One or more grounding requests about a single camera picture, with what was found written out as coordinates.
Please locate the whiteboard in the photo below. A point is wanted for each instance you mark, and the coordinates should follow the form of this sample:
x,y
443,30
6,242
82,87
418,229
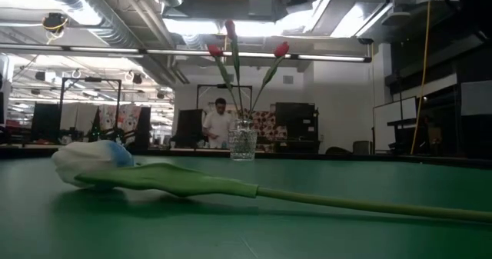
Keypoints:
x,y
392,124

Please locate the long ceiling light bar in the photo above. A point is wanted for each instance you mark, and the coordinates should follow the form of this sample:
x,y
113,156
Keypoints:
x,y
115,50

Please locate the white artificial tulip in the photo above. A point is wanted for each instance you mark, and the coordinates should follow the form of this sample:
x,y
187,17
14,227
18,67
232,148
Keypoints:
x,y
92,163

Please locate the person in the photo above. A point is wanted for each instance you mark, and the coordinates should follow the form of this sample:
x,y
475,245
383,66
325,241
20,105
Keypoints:
x,y
217,126

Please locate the black cabinet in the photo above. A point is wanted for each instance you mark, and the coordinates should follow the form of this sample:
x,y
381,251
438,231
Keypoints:
x,y
296,124

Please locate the green felt mat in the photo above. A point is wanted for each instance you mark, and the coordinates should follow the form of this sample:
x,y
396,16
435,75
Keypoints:
x,y
346,232

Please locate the silver round ventilation duct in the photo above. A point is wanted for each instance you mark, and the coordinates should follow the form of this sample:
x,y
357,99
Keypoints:
x,y
115,30

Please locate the pink artificial tulip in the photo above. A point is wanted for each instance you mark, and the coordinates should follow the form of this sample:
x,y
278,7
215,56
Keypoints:
x,y
281,49
215,50

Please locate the black monitor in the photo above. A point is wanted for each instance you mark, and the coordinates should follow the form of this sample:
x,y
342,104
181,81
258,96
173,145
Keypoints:
x,y
46,120
188,128

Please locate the floral patterned fabric panel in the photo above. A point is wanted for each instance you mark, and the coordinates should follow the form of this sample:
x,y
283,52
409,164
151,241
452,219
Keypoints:
x,y
269,128
128,117

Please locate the clear glass vase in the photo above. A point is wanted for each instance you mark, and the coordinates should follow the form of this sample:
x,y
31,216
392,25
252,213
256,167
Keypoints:
x,y
242,143

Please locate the grey chair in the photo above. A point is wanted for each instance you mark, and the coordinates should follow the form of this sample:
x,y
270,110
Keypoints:
x,y
362,147

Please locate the black ceiling device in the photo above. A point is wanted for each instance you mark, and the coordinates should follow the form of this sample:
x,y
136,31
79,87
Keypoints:
x,y
54,22

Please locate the black rig frame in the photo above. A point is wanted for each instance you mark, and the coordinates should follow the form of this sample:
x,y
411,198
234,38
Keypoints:
x,y
221,85
92,79

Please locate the black metal table frame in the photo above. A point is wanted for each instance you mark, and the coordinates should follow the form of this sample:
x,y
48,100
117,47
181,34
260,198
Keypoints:
x,y
346,156

